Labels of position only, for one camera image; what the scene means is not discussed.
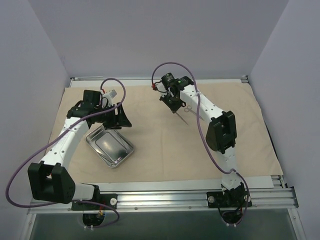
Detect steel surgical scissors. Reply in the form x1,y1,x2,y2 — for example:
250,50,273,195
184,105,197,116

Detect metal instrument tray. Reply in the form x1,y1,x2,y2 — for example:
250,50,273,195
85,124,135,169

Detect beige cloth wrap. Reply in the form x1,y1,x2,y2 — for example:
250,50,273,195
39,83,285,185

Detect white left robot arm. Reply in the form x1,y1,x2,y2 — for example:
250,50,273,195
27,89,134,210

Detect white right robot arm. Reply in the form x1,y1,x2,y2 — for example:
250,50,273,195
155,73,246,207

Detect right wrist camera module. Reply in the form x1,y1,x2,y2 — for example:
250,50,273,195
161,72,179,89

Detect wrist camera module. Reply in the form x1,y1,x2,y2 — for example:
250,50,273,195
103,89,117,99
161,72,179,89

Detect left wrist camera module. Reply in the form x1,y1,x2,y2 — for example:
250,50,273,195
103,89,117,99

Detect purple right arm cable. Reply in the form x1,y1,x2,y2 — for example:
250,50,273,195
151,62,251,223

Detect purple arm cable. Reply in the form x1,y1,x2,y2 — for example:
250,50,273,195
6,78,126,228
151,62,251,223

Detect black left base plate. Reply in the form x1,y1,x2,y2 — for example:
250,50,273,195
71,193,118,211

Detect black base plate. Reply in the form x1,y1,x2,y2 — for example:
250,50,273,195
206,191,247,209
71,193,118,211

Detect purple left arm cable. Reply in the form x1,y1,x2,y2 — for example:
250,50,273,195
6,78,126,228

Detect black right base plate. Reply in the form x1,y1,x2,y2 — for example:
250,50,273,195
206,191,247,209

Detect aluminium mounting rail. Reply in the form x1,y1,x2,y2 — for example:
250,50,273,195
27,187,300,215

